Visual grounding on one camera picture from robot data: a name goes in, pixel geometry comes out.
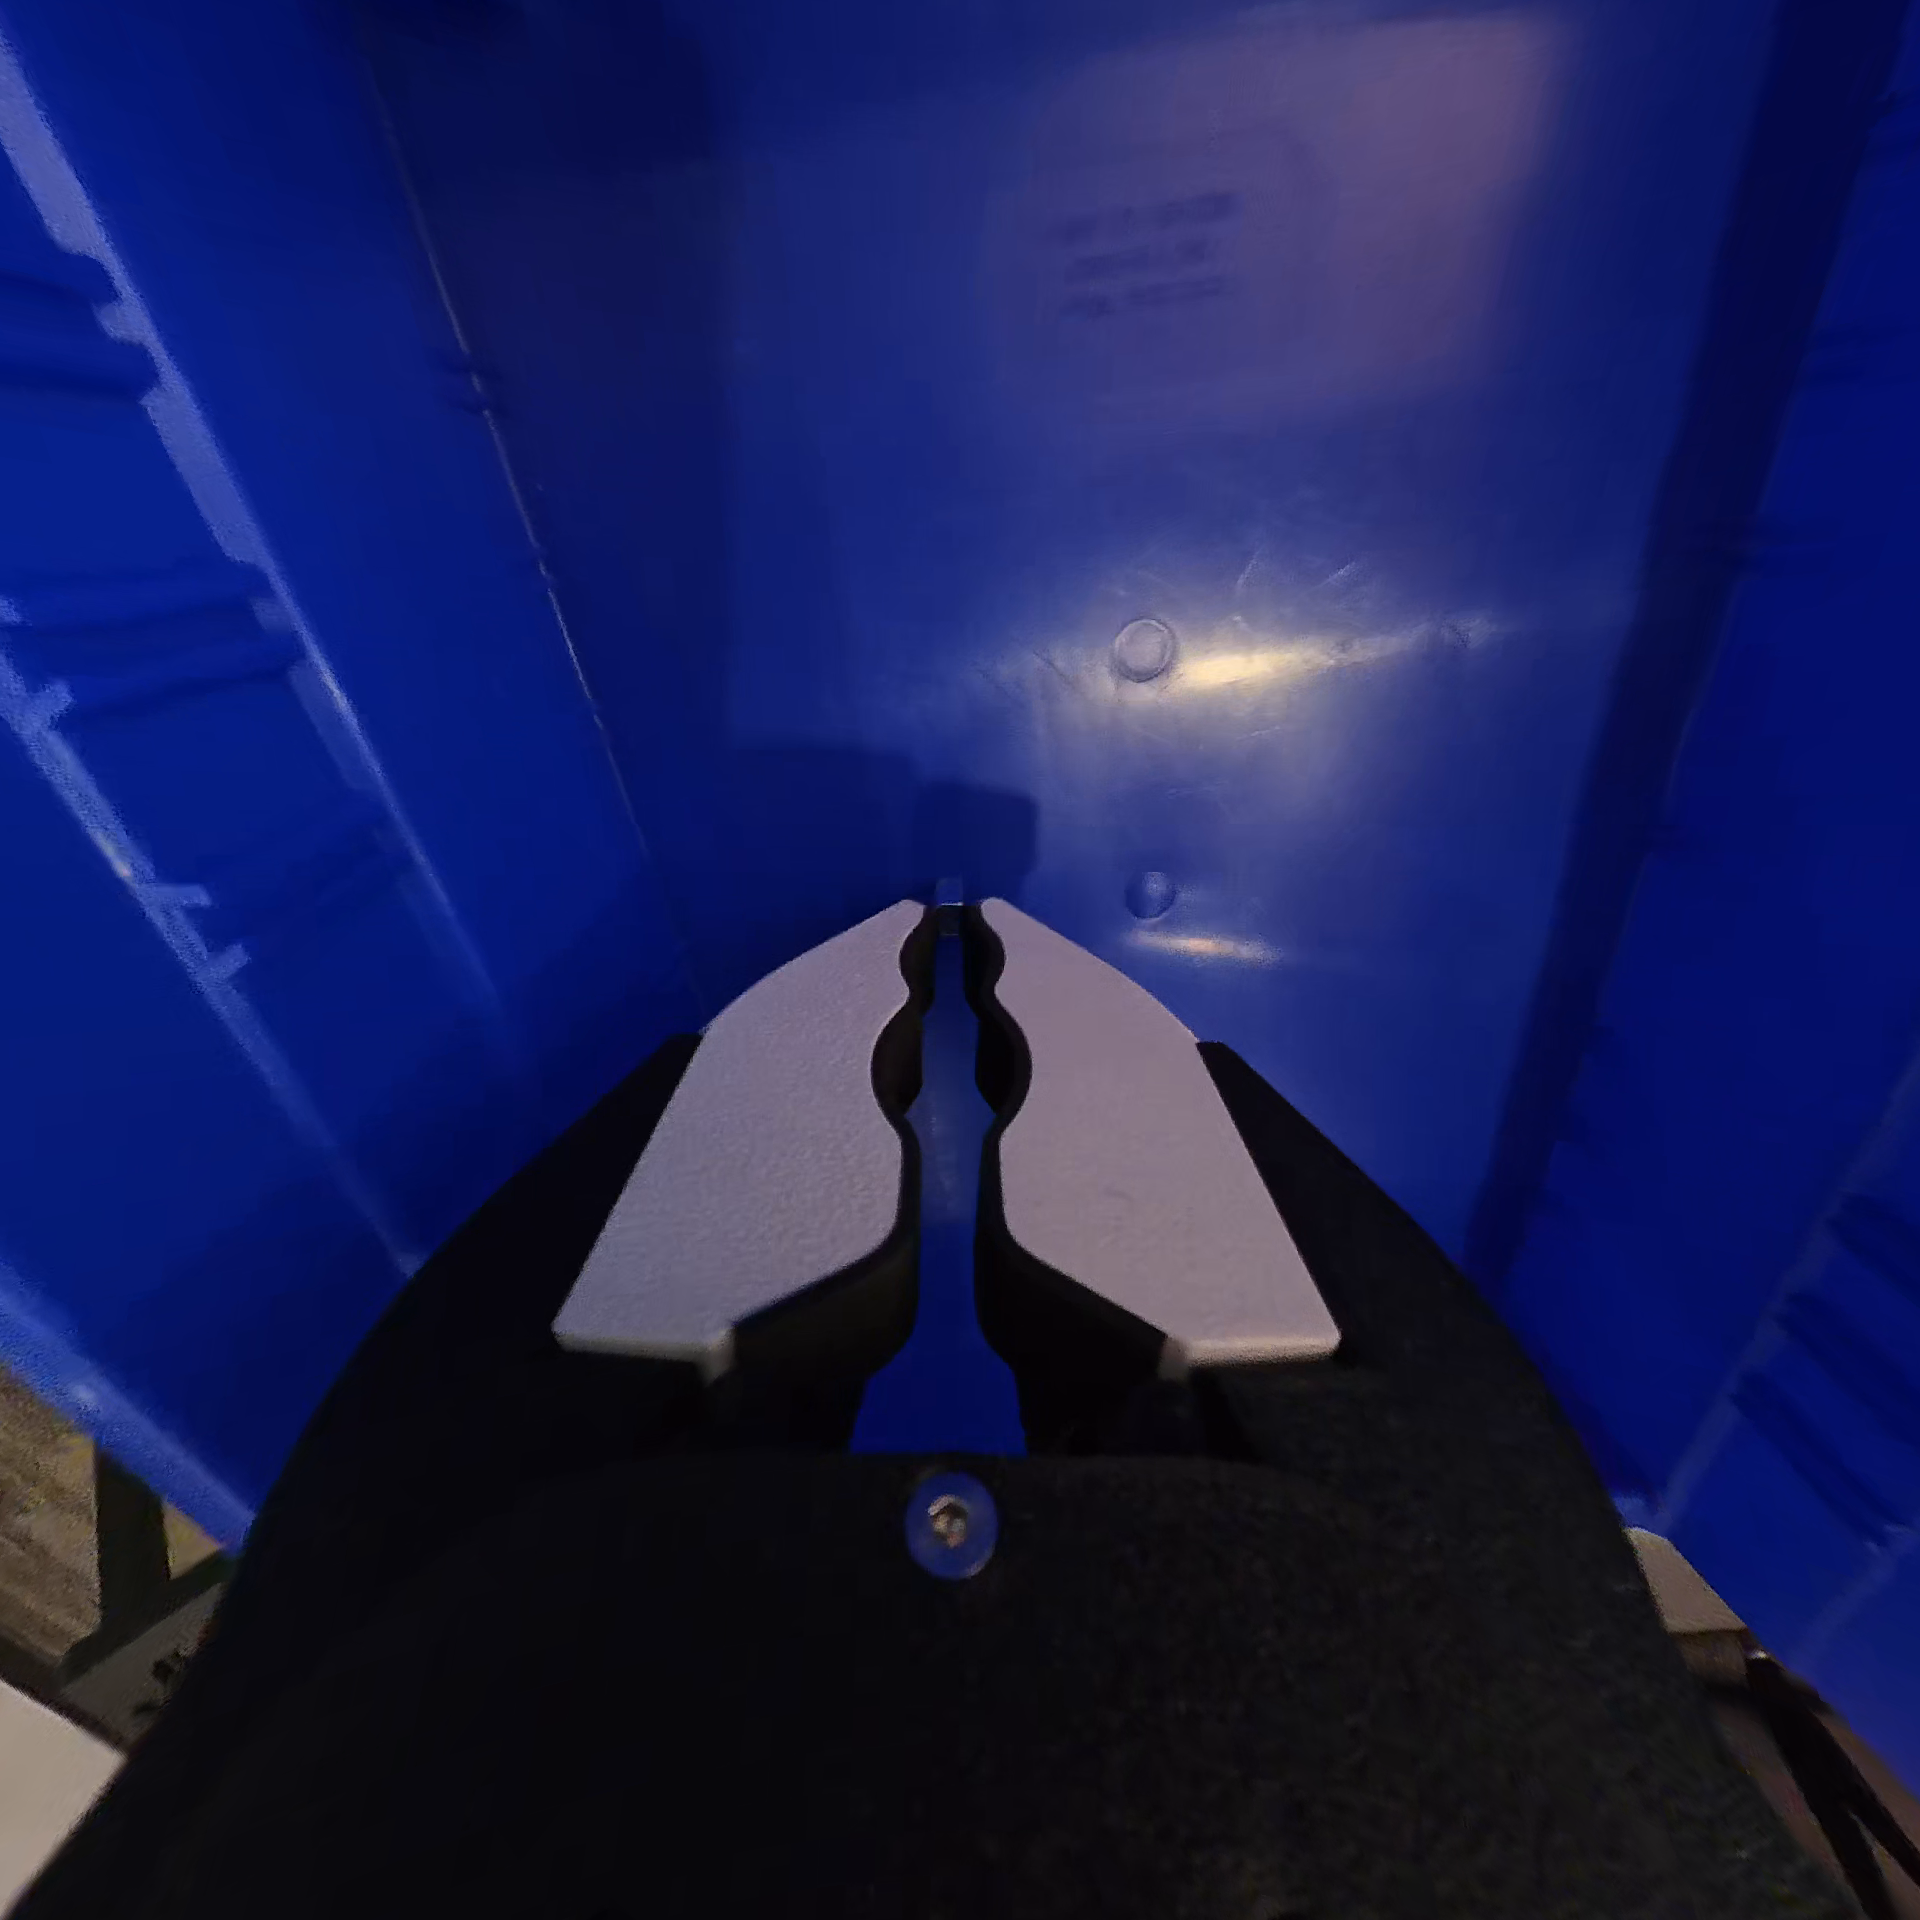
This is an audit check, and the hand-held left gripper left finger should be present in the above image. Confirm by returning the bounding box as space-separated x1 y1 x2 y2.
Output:
551 896 932 1454

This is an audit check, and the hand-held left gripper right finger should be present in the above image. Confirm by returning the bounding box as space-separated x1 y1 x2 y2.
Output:
966 896 1342 1454

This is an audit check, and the blue plastic parts bin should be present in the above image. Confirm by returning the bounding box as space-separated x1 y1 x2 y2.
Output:
0 0 1920 1758

